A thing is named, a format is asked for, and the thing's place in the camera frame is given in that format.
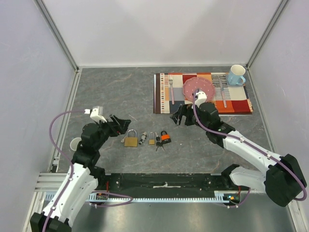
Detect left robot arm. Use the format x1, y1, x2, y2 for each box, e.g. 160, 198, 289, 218
30, 115, 131, 232

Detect pink handled fork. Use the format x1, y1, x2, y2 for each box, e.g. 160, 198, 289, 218
169, 74, 175, 104

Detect pink dotted plate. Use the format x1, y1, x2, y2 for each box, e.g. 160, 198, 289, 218
183, 77, 215, 102

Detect small brass padlock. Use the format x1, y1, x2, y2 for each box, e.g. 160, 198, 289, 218
149, 132, 155, 145

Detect orange black padlock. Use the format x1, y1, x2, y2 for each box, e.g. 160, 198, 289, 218
161, 130, 171, 144

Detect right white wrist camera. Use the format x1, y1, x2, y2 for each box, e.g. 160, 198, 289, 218
194, 91, 207, 107

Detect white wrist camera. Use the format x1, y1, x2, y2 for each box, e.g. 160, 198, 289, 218
84, 106, 107, 123
194, 91, 207, 107

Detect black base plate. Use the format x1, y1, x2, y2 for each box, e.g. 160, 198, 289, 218
91, 172, 252, 199

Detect grey printed mug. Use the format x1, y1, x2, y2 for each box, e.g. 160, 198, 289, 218
70, 137, 81, 151

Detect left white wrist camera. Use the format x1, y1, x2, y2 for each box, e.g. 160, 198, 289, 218
84, 106, 107, 123

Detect light blue mug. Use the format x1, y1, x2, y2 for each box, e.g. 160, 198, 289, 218
227, 65, 246, 86

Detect light blue cable duct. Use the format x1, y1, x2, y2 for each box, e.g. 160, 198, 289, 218
44, 190, 242, 203

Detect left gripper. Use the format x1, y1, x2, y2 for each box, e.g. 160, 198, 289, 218
94, 114, 131, 150

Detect colourful patchwork placemat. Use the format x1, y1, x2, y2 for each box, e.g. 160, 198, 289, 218
153, 72, 253, 115

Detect pink handled knife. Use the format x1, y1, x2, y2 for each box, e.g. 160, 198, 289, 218
218, 77, 227, 108

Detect large brass padlock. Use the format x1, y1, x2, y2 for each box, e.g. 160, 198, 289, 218
124, 129, 138, 147

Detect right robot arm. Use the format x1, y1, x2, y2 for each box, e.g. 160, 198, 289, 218
170, 102, 307, 207

